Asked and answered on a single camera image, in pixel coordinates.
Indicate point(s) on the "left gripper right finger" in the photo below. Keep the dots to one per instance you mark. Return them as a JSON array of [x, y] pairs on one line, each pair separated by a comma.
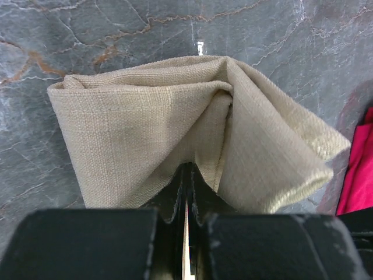
[[204, 204]]

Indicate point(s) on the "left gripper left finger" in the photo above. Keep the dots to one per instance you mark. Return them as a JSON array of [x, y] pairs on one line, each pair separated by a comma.
[[166, 259]]

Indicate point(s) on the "beige cloth napkin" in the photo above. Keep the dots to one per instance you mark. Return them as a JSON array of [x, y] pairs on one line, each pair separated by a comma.
[[128, 130]]

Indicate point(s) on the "red cloth napkin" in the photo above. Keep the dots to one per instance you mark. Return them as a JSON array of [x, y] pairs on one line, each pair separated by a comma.
[[356, 192]]

